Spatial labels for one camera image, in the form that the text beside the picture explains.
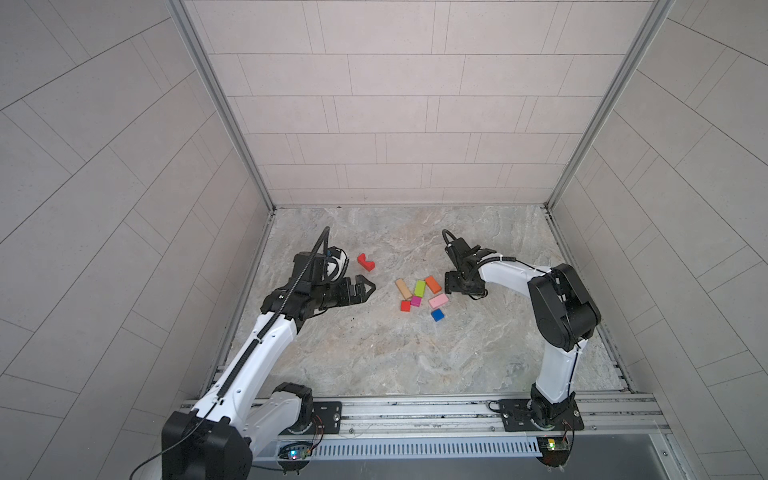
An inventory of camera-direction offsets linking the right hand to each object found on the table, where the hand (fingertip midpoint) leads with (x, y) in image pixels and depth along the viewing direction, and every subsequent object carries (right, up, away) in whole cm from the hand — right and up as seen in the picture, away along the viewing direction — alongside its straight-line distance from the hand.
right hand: (455, 289), depth 97 cm
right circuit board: (+18, -31, -27) cm, 45 cm away
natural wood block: (-17, +1, -3) cm, 17 cm away
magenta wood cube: (-13, -3, -5) cm, 14 cm away
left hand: (-26, +5, -20) cm, 33 cm away
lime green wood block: (-12, +1, -3) cm, 12 cm away
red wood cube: (-17, -4, -6) cm, 18 cm away
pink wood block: (-6, -3, -6) cm, 9 cm away
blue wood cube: (-7, -6, -8) cm, 12 cm away
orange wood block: (-7, +2, -2) cm, 8 cm away
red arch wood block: (-29, +8, +2) cm, 30 cm away
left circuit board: (-40, -29, -32) cm, 59 cm away
